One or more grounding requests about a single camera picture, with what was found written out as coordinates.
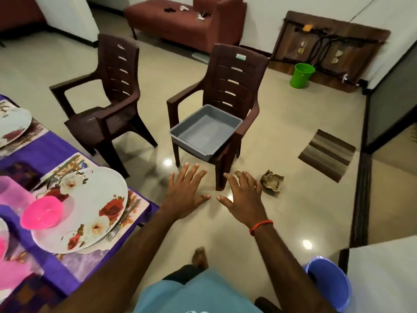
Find person's left foot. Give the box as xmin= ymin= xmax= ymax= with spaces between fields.
xmin=191 ymin=246 xmax=209 ymax=270

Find purple tablecloth table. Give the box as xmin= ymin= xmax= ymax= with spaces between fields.
xmin=0 ymin=94 xmax=159 ymax=313

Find green plastic bucket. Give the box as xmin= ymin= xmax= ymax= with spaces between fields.
xmin=290 ymin=62 xmax=317 ymax=89

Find person's left forearm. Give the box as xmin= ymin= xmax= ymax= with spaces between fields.
xmin=52 ymin=212 xmax=177 ymax=313

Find striped brown rug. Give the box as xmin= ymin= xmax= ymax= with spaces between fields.
xmin=298 ymin=129 xmax=357 ymax=183

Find person's right forearm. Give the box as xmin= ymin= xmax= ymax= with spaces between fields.
xmin=253 ymin=228 xmax=336 ymax=313

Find steel cutlery piece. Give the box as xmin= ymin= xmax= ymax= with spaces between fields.
xmin=104 ymin=204 xmax=139 ymax=244

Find red-brown sofa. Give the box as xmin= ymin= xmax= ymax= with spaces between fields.
xmin=124 ymin=0 xmax=248 ymax=55

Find grey plastic tray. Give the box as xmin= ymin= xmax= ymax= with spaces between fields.
xmin=169 ymin=104 xmax=244 ymax=162

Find blue plastic bucket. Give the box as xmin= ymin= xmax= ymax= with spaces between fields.
xmin=303 ymin=256 xmax=353 ymax=313

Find person's teal t-shirt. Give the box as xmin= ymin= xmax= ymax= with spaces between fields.
xmin=133 ymin=268 xmax=261 ymax=313

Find person's left hand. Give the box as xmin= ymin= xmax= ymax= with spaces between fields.
xmin=158 ymin=162 xmax=212 ymax=221

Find red wrist thread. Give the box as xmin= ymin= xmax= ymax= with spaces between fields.
xmin=249 ymin=220 xmax=275 ymax=236

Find pink plastic cup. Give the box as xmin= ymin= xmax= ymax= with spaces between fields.
xmin=0 ymin=256 xmax=35 ymax=291
xmin=0 ymin=176 xmax=36 ymax=216

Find brown paper bag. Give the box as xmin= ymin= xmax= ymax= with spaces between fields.
xmin=261 ymin=169 xmax=285 ymax=195

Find brown armchair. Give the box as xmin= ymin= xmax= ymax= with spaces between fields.
xmin=0 ymin=0 xmax=46 ymax=33

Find pink plastic bowl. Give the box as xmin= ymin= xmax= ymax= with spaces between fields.
xmin=20 ymin=195 xmax=65 ymax=231

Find white floral plate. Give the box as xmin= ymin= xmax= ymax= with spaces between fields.
xmin=0 ymin=218 xmax=9 ymax=260
xmin=31 ymin=166 xmax=129 ymax=255
xmin=0 ymin=104 xmax=33 ymax=149

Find person's right hand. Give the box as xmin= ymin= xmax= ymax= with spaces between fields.
xmin=216 ymin=170 xmax=271 ymax=230

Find person's dark trousers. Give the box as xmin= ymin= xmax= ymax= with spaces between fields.
xmin=163 ymin=264 xmax=209 ymax=284

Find brown plastic chair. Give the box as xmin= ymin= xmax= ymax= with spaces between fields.
xmin=166 ymin=43 xmax=270 ymax=192
xmin=50 ymin=33 xmax=159 ymax=179

